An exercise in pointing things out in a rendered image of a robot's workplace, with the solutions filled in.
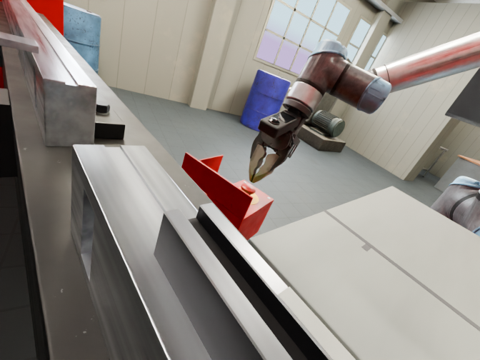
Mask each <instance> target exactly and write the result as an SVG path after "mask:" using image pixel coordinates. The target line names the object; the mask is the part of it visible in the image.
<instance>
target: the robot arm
mask: <svg viewBox="0 0 480 360"><path fill-rule="evenodd" d="M347 55H348V51H347V49H346V47H345V46H342V45H341V43H340V42H339V41H337V40H334V39H323V40H321V41H320V42H319V43H318V44H317V45H316V47H315V49H314V50H313V52H312V53H311V55H309V57H308V59H307V62H306V63H305V65H304V67H303V69H302V70H301V72H300V74H299V76H298V77H297V79H296V81H295V82H294V85H293V86H292V87H291V88H289V93H288V95H287V96H286V100H285V101H284V103H283V106H284V108H285V109H287V110H283V111H280V112H279V113H276V114H273V115H271V116H268V117H266V118H263V119H261V120H260V122H259V126H258V130H260V132H259V134H258V136H257V137H256V138H255V139H254V142H253V144H252V147H251V154H250V162H249V181H250V182H251V183H256V182H258V181H261V180H262V179H263V178H265V177H266V176H268V175H270V174H272V173H273V172H274V169H275V168H276V167H278V166H279V165H281V164H282V163H284V162H285V161H286V159H287V158H288V157H289V158H291V156H292V154H293V153H294V151H295V150H296V148H297V146H298V145H299V143H300V140H299V138H298V136H297V134H298V132H299V131H300V129H301V127H302V126H303V124H304V122H305V121H306V120H307V119H309V117H310V116H311V113H314V111H315V109H316V108H317V106H318V105H319V103H320V101H321V100H322V97H323V96H324V94H325V93H328V94H330V95H332V96H334V97H336V98H337V99H339V100H341V101H343V102H345V103H347V104H349V105H351V106H353V107H354V108H356V109H357V110H359V111H363V112H365V113H367V114H372V113H374V112H375V111H376V110H377V109H378V108H379V107H380V106H381V105H382V104H383V102H384V101H385V100H386V98H387V96H388V95H389V94H390V93H393V92H395V91H400V90H403V89H407V88H410V87H413V86H417V85H420V84H425V83H427V82H430V81H434V80H437V79H442V78H444V77H448V76H451V75H454V74H459V73H461V72H465V71H468V70H472V69H476V68H479V67H480V32H478V33H475V34H472V35H469V36H465V37H463V38H460V39H457V40H455V41H451V42H449V43H446V44H442V45H440V46H436V47H434V48H432V49H428V50H426V51H422V52H419V53H417V54H413V55H411V56H408V57H405V58H402V59H399V60H396V61H393V62H390V63H387V64H384V65H382V66H378V67H376V68H374V69H369V70H367V71H365V70H363V69H361V68H359V67H357V66H355V65H353V64H350V63H349V62H348V61H346V58H347ZM295 146H296V147H295ZM266 147H269V148H271V149H273V150H274V152H276V154H268V155H267V156H266V154H267V152H266ZM292 147H293V148H292ZM294 147H295V148H294ZM293 149H294V150H293ZM291 152H292V153H291ZM265 156H266V158H265ZM264 158H265V163H264V165H263V166H261V165H262V163H263V159H264ZM257 169H259V171H258V173H257V174H256V170H257ZM430 208H431V209H433V210H434V211H436V212H438V213H440V214H441V215H443V216H445V217H446V218H448V219H450V220H452V221H454V222H455V223H457V224H459V225H460V226H462V227H464V228H465V229H468V230H469V231H471V232H473V233H474V234H476V235H478V236H480V181H477V180H474V179H471V178H469V177H466V176H460V177H458V178H456V179H455V180H454V181H453V182H452V183H450V184H449V187H448V188H447V189H446V190H445V192H444V193H443V194H442V195H441V196H440V197H439V198H438V199H437V200H436V201H435V202H434V204H433V205H432V206H431V207H430Z"/></svg>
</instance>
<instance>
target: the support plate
mask: <svg viewBox="0 0 480 360"><path fill-rule="evenodd" d="M327 211H328V212H329V213H330V214H332V215H333V216H335V217H336V218H337V219H338V220H340V221H341V222H342V223H344V224H345V225H347V226H348V227H349V228H350V229H352V230H353V231H355V232H356V233H357V234H358V235H359V236H361V237H362V238H363V239H365V240H366V241H368V242H369V243H370V244H371V245H373V246H374V247H376V248H377V249H378V250H379V251H380V252H382V253H383V254H385V255H386V256H387V257H389V258H390V259H391V260H392V261H394V262H395V263H396V264H398V265H399V266H400V267H401V268H403V269H404V270H406V271H407V272H409V273H410V274H411V275H412V276H413V277H415V278H416V279H418V280H419V281H420V282H421V283H423V284H424V285H425V286H427V287H428V288H430V289H431V290H432V291H433V292H434V293H436V294H437V295H439V296H440V297H441V298H442V299H444V300H445V301H446V302H448V303H449V304H451V305H452V306H453V307H454V308H455V309H457V310H458V311H460V312H461V313H462V314H463V315H464V316H466V317H467V318H469V319H470V320H472V321H473V322H474V323H475V324H477V325H478V326H480V236H478V235H476V234H474V233H473V232H471V231H469V230H468V229H465V228H464V227H462V226H460V225H459V224H457V223H455V222H454V221H452V220H450V219H448V218H446V217H445V216H443V215H441V214H440V213H438V212H436V211H434V210H433V209H431V208H429V207H428V206H426V205H424V204H422V203H421V202H419V201H417V200H416V199H414V198H412V197H410V196H409V195H407V194H405V193H404V192H402V191H399V190H398V189H396V188H395V187H393V186H391V187H389V188H386V189H383V190H381V191H378V192H375V193H372V194H369V195H367V196H364V197H361V198H359V199H356V200H353V201H350V202H348V203H345V204H342V205H340V206H336V207H334V208H332V209H328V210H327ZM248 243H249V244H250V245H251V246H252V248H253V249H254V250H255V251H256V252H257V253H258V254H259V256H260V257H261V258H262V259H263V260H264V261H265V262H266V263H267V264H268V265H269V266H270V267H271V269H272V270H273V271H274V272H275V273H276V274H277V275H278V277H279V278H280V279H281V280H282V281H283V282H284V283H285V284H286V285H287V286H288V287H291V289H292V290H293V291H294V292H295V293H296V294H297V295H298V297H299V298H300V299H301V300H302V301H303V302H304V303H305V304H306V305H307V306H308V307H309V308H310V309H311V311H312V312H313V313H314V314H315V315H316V316H317V317H318V319H319V320H320V321H321V322H322V323H323V324H324V325H325V327H326V328H327V329H328V330H329V331H330V332H331V333H332V334H333V335H334V336H335V337H336V338H337V339H338V340H339V342H340V343H341V344H342V345H343V346H344V347H345V349H346V350H347V351H348V352H349V353H350V354H351V355H352V356H353V357H354V358H355V359H356V360H480V331H479V330H478V329H476V328H475V327H473V326H472V325H471V324H470V323H469V322H467V321H466V320H464V319H463V318H462V317H460V316H459V315H458V314H457V313H455V312H454V311H453V310H451V309H450V308H449V307H448V306H446V305H445V304H444V303H442V302H441V301H439V300H438V299H437V298H436V297H435V296H433V295H432V294H430V293H429V292H428V291H427V290H426V289H424V288H423V287H422V286H420V285H419V284H417V283H416V282H415V281H414V280H413V279H411V278H410V277H408V276H407V275H406V274H405V273H404V272H402V271H401V270H399V269H398V268H397V267H395V266H394V265H393V264H392V263H390V262H389V261H388V260H386V259H385V258H384V257H383V256H381V255H380V254H379V253H377V252H376V251H374V250H373V249H369V250H368V251H366V250H364V249H363V248H362V246H363V245H364V244H365V243H364V242H363V241H362V240H361V239H359V238H358V237H357V236H355V235H354V234H353V233H351V232H350V231H349V230H348V229H346V228H345V227H344V226H342V225H341V224H340V223H339V222H337V221H336V220H335V219H333V218H332V217H330V216H329V215H328V214H327V213H326V212H324V211H323V212H321V213H318V214H314V215H313V216H309V217H306V218H305V219H301V220H299V221H295V222H293V223H291V224H287V225H285V226H282V227H279V228H277V229H274V230H271V231H268V232H266V233H263V234H260V235H258V236H255V237H252V238H250V239H249V241H248Z"/></svg>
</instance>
